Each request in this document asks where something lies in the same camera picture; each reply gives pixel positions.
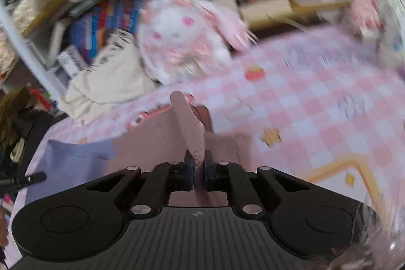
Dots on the row of books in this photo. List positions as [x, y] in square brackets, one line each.
[104, 23]

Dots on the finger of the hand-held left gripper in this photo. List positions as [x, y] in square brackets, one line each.
[31, 177]

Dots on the cream garment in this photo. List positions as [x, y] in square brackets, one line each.
[107, 83]

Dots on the white and pink plush bunny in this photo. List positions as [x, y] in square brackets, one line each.
[180, 36]

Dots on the pink checkered bed sheet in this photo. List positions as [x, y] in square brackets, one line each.
[316, 105]

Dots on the purple and pink star sweater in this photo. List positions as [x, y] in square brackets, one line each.
[186, 127]

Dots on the olive green cloth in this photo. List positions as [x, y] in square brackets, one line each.
[19, 121]

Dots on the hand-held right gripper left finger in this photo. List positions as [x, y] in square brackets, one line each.
[189, 175]

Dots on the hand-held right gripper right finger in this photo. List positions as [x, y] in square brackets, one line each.
[208, 173]

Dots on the white bookshelf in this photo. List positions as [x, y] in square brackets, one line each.
[28, 51]

